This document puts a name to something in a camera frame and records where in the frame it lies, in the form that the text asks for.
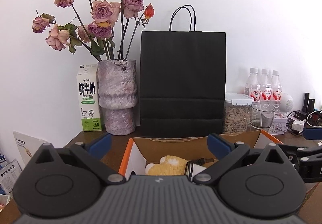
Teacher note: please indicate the white green milk carton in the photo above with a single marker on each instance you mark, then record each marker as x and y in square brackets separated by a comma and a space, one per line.
[87, 86]

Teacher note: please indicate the clear glass cup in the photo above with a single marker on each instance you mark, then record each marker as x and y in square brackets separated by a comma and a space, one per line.
[261, 115]

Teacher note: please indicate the dried pink roses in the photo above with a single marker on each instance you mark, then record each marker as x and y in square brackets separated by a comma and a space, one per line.
[105, 35]

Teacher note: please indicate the water bottle right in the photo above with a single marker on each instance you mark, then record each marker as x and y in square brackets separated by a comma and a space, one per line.
[276, 87]

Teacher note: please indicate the white leaflet by wall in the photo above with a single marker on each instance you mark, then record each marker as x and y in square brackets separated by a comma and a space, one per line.
[27, 146]

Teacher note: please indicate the white round speaker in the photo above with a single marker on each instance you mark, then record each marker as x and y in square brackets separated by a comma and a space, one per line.
[287, 103]

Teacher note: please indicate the water bottle left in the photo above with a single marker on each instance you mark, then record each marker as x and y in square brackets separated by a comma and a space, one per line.
[252, 86]

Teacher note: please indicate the white power adapter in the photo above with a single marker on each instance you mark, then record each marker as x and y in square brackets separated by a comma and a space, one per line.
[298, 125]

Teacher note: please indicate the white floral tin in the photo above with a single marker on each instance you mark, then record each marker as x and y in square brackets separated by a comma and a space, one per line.
[279, 124]

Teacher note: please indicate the red cardboard box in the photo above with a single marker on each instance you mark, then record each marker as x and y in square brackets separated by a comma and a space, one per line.
[141, 151]

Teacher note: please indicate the black paper bag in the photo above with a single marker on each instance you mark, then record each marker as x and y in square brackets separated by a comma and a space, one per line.
[182, 82]

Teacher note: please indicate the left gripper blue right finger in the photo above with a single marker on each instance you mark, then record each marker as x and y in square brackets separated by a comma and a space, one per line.
[218, 146]

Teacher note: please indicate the purple ceramic vase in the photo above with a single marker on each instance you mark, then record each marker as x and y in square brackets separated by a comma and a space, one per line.
[118, 95]

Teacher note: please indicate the yellow white plush toy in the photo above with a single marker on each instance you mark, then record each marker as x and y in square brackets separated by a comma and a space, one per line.
[173, 165]

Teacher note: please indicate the clear seed container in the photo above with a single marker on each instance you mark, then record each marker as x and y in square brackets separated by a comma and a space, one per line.
[236, 112]

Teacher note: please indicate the water bottle middle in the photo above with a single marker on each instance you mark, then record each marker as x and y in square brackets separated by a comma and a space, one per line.
[266, 86]

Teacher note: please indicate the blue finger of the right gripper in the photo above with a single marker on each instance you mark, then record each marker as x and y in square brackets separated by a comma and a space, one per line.
[312, 133]

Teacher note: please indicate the water bottle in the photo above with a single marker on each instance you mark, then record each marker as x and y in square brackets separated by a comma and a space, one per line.
[252, 86]
[266, 86]
[276, 87]

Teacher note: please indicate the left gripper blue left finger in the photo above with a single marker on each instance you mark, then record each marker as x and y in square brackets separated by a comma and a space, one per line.
[100, 146]

